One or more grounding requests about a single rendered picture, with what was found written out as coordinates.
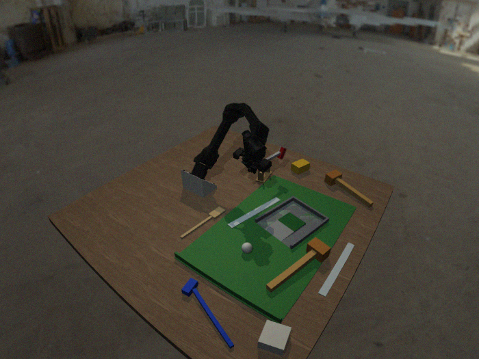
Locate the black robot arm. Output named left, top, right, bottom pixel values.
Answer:
left=190, top=103, right=269, bottom=180

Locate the grey flat bar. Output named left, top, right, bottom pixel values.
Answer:
left=318, top=243, right=354, bottom=297
left=227, top=198, right=279, bottom=228

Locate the yellow block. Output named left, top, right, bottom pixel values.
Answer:
left=291, top=159, right=310, bottom=175

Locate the blue putter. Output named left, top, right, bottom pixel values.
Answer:
left=181, top=278, right=234, bottom=349

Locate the green flat mat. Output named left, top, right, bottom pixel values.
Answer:
left=180, top=175, right=356, bottom=320

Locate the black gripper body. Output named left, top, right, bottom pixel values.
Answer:
left=233, top=148, right=272, bottom=172

